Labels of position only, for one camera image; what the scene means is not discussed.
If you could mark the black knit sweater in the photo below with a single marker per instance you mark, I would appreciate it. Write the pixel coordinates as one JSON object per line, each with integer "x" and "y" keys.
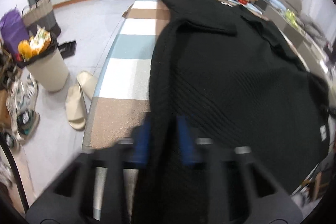
{"x": 168, "y": 191}

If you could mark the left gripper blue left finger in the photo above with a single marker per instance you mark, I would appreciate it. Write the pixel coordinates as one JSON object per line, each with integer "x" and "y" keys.
{"x": 141, "y": 143}

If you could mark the sneaker on floor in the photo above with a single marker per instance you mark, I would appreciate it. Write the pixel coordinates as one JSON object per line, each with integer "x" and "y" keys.
{"x": 25, "y": 102}

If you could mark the woven laundry basket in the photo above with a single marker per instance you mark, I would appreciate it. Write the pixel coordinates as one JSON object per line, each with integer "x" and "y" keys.
{"x": 41, "y": 14}

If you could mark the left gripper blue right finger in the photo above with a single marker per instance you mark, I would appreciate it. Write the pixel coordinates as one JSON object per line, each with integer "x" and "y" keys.
{"x": 187, "y": 142}

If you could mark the cream slipper near table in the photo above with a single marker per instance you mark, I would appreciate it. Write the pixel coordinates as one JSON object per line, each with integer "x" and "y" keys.
{"x": 76, "y": 110}

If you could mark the checkered table cloth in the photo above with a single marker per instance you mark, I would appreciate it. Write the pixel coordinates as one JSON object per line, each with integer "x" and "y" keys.
{"x": 126, "y": 77}

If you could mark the cream slipper far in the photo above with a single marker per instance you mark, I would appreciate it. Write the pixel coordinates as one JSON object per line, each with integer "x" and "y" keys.
{"x": 87, "y": 82}

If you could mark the purple bag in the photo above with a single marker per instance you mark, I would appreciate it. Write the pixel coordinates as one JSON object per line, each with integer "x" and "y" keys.
{"x": 13, "y": 30}

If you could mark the black tray on floor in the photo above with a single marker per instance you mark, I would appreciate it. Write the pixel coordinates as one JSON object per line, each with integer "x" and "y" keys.
{"x": 67, "y": 49}

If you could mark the green plush toy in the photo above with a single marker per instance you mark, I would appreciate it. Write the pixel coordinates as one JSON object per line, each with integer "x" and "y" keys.
{"x": 290, "y": 16}

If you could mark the beige trash bin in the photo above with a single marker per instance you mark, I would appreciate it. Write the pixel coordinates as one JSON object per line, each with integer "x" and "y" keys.
{"x": 48, "y": 68}

